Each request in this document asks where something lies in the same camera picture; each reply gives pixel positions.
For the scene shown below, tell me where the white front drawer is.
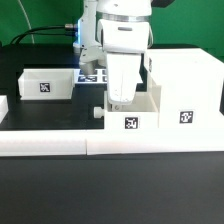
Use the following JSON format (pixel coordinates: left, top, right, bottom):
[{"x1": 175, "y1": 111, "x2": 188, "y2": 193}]
[{"x1": 94, "y1": 92, "x2": 159, "y2": 131}]

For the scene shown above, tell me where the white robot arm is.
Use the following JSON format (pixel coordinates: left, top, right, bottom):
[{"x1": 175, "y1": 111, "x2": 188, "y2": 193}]
[{"x1": 79, "y1": 0, "x2": 175, "y2": 105}]

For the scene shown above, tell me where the white drawer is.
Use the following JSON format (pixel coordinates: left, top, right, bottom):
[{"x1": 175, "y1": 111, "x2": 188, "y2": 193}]
[
  {"x1": 18, "y1": 68, "x2": 75, "y2": 100},
  {"x1": 94, "y1": 92, "x2": 159, "y2": 131}
]

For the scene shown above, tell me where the white front obstacle wall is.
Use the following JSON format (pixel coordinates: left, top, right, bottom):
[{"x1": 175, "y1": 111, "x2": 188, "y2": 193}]
[{"x1": 0, "y1": 128, "x2": 224, "y2": 157}]

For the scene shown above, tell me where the white thin cable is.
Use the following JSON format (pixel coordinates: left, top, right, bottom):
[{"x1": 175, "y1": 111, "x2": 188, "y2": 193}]
[{"x1": 17, "y1": 0, "x2": 36, "y2": 45}]

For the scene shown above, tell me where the white drawer cabinet box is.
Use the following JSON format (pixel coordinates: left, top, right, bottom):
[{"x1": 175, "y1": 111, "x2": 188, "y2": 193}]
[{"x1": 147, "y1": 48, "x2": 224, "y2": 129}]

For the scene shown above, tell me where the black cable bundle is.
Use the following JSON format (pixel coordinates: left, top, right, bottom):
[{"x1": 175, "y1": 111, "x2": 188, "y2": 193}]
[{"x1": 9, "y1": 23, "x2": 79, "y2": 46}]

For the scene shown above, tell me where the white rear drawer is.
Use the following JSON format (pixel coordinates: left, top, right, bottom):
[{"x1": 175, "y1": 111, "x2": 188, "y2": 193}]
[{"x1": 18, "y1": 68, "x2": 75, "y2": 100}]

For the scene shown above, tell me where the white left obstacle wall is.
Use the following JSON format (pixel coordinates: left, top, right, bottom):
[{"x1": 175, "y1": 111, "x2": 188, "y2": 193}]
[{"x1": 0, "y1": 95, "x2": 8, "y2": 124}]

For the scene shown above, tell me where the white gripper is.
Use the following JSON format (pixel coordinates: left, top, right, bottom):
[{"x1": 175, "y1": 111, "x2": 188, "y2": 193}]
[{"x1": 79, "y1": 19, "x2": 149, "y2": 110}]

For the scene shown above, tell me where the white obstacle wall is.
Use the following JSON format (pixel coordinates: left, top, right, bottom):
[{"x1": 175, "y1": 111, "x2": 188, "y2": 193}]
[
  {"x1": 0, "y1": 95, "x2": 8, "y2": 124},
  {"x1": 0, "y1": 128, "x2": 224, "y2": 157}
]

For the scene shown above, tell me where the white tag sheet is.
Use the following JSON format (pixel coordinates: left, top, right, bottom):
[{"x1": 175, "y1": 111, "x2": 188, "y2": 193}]
[{"x1": 74, "y1": 69, "x2": 107, "y2": 84}]

